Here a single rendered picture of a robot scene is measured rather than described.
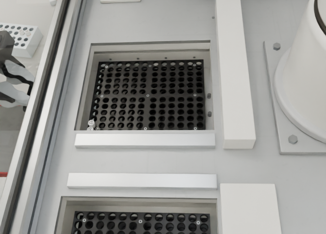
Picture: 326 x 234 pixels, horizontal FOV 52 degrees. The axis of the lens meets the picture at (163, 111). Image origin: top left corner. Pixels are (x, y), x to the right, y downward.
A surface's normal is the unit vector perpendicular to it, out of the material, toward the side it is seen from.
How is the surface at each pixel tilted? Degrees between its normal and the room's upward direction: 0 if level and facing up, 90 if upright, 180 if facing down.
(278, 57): 0
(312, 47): 90
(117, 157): 0
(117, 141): 0
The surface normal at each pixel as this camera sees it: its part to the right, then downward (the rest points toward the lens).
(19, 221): -0.08, -0.51
